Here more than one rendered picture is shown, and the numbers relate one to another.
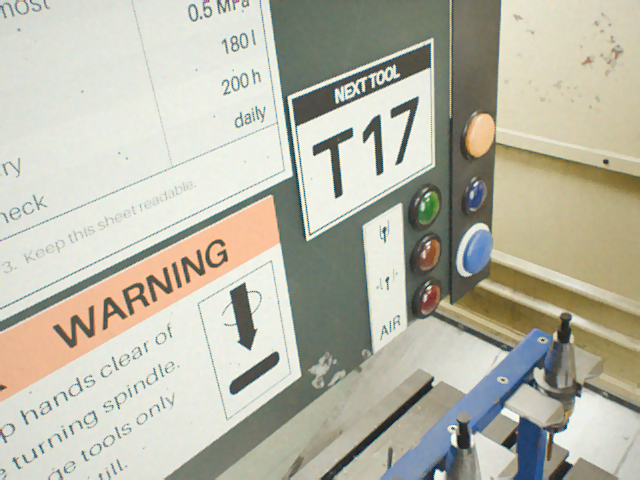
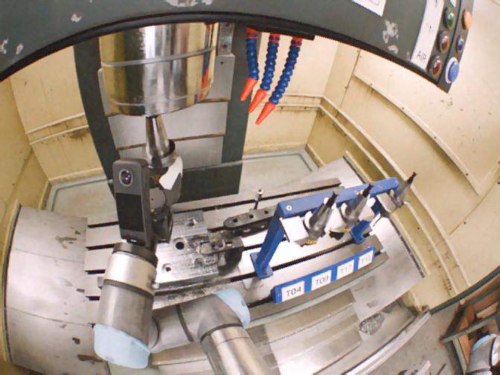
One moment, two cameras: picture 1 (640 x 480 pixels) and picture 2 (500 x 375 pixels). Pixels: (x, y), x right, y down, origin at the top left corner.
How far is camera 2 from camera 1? 0.27 m
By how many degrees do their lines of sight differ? 19
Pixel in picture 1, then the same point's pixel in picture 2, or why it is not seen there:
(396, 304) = (428, 47)
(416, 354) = (336, 174)
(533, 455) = (365, 223)
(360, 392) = (310, 177)
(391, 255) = (435, 18)
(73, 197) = not seen: outside the picture
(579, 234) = (414, 159)
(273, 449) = (269, 181)
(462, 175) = (460, 27)
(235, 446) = (326, 10)
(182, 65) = not seen: outside the picture
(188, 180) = not seen: outside the picture
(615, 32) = (452, 97)
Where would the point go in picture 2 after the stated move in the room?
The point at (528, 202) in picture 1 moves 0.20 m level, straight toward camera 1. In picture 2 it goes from (404, 139) to (399, 153)
